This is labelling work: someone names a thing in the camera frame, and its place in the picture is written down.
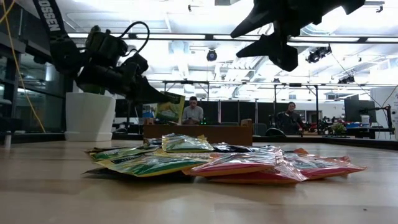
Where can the black metal gantry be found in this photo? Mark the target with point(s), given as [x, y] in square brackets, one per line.
[316, 102]

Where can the black monitor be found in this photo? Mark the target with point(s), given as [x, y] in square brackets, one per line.
[357, 110]

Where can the black hanging ceiling camera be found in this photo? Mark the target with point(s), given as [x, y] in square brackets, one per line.
[211, 55]

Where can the lemon lime tea packet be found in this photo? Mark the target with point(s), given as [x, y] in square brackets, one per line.
[124, 152]
[185, 143]
[152, 166]
[169, 110]

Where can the white bucket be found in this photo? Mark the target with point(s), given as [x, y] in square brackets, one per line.
[365, 120]

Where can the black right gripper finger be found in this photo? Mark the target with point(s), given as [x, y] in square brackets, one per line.
[252, 21]
[276, 49]

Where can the green cactus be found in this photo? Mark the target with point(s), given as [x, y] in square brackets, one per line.
[92, 89]

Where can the peach tea packet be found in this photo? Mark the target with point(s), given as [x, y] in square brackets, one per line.
[264, 178]
[233, 165]
[326, 168]

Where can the black partition wall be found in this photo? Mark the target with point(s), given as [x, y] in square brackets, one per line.
[236, 112]

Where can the black ceiling light rig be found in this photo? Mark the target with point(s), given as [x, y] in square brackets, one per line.
[346, 80]
[318, 53]

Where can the person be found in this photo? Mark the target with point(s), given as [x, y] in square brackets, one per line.
[290, 119]
[192, 113]

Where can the white plant pot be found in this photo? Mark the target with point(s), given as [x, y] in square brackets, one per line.
[90, 118]

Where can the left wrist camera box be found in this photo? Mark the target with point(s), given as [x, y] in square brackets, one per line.
[105, 43]

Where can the wooden tea box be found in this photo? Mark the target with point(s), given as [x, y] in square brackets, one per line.
[199, 133]

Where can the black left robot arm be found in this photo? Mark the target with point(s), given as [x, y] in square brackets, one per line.
[49, 18]

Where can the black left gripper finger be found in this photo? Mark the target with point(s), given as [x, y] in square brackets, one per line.
[149, 91]

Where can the small green plant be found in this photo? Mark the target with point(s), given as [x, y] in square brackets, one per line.
[338, 128]

